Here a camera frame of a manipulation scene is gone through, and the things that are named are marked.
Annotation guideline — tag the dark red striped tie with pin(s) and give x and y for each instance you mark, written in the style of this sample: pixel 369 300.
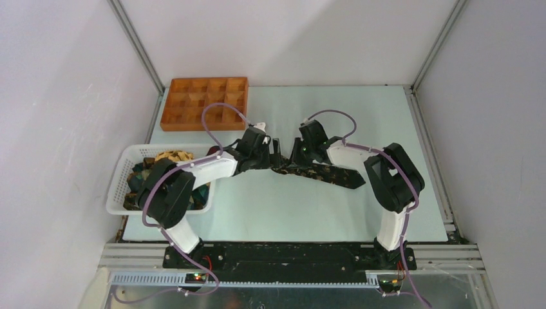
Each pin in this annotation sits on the dark red striped tie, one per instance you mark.
pixel 215 150

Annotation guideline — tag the wooden compartment tray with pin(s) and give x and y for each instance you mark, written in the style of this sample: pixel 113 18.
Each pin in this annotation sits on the wooden compartment tray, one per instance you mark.
pixel 188 97

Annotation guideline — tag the green gold patterned tie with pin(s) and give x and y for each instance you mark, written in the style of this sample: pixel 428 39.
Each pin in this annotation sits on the green gold patterned tie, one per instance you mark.
pixel 139 173

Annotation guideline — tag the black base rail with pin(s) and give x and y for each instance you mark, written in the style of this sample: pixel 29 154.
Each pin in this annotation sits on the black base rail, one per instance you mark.
pixel 307 263

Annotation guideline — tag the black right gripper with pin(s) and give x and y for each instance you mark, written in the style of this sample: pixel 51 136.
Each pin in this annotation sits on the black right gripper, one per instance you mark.
pixel 296 158

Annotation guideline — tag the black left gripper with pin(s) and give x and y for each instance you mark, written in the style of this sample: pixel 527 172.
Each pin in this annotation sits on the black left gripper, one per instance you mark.
pixel 273 160

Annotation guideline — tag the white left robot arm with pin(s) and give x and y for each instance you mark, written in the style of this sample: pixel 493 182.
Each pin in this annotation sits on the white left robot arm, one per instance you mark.
pixel 165 194

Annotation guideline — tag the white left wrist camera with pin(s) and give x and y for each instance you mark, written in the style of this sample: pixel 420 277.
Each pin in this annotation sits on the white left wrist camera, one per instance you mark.
pixel 262 127

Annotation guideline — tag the aluminium frame rail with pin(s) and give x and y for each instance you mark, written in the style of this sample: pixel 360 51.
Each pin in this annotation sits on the aluminium frame rail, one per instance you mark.
pixel 158 264

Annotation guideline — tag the white plastic basket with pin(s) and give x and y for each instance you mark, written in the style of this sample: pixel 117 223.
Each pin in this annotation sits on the white plastic basket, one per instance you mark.
pixel 133 155

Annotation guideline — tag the black gold floral tie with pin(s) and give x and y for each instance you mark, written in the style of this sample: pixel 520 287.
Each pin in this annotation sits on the black gold floral tie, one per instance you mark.
pixel 347 178

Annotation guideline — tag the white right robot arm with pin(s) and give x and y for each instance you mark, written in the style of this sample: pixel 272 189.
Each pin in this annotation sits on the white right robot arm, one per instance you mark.
pixel 395 181

